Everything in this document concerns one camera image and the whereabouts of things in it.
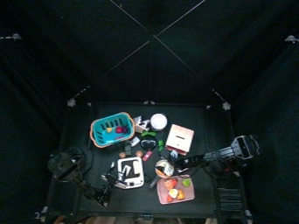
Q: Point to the red salmon slice white dot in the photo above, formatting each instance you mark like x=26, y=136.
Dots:
x=147, y=156

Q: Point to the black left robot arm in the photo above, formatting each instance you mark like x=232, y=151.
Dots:
x=65, y=167

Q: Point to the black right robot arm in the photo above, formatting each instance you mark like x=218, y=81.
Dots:
x=230, y=151

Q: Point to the white toy food piece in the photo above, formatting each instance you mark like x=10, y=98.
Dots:
x=169, y=168

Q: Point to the orange toy bowl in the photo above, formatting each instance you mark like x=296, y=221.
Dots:
x=161, y=172

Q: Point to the green toy vegetable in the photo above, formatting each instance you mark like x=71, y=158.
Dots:
x=161, y=145

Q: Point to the green toy lime half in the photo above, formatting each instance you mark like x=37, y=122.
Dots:
x=186, y=183

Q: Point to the white cardboard box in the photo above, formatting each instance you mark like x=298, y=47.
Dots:
x=180, y=139

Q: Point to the red toy tomato half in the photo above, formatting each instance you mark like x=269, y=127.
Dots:
x=170, y=183

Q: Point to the white plastic tray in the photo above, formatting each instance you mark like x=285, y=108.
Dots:
x=134, y=182

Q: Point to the glossy black bowl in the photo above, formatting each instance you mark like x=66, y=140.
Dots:
x=149, y=143

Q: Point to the grey toy knife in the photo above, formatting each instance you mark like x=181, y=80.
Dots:
x=154, y=183

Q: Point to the yellow toy fruit half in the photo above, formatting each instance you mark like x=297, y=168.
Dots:
x=173, y=193

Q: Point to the brown toy eggshell half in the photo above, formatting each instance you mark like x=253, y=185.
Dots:
x=123, y=155
x=139, y=153

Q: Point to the orange toy fruit piece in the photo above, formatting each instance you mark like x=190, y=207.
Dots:
x=182, y=194

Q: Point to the pink cutting board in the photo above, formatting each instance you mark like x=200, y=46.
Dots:
x=189, y=195

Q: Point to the green leafy toy piece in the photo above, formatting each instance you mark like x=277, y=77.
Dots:
x=147, y=133

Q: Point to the small red toy fruit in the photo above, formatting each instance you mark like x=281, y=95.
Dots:
x=169, y=199

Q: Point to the white rounded toy piece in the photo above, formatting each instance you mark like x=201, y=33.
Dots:
x=135, y=141

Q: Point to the white round cup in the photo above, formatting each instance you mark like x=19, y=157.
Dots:
x=158, y=121

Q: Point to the small white cube box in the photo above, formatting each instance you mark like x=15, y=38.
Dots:
x=141, y=124

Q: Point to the purple toy food piece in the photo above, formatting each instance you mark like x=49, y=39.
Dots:
x=126, y=130

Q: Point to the white text label sticker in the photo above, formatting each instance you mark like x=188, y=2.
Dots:
x=230, y=198

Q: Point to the red toy food piece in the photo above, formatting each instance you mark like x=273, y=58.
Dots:
x=119, y=129

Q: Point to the teal basket with orange rim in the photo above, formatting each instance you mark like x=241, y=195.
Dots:
x=113, y=131

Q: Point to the yellow toy food piece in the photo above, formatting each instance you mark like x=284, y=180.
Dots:
x=110, y=129

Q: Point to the grey metal frame bracket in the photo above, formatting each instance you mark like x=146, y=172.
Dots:
x=71, y=102
x=226, y=106
x=292, y=38
x=147, y=102
x=15, y=37

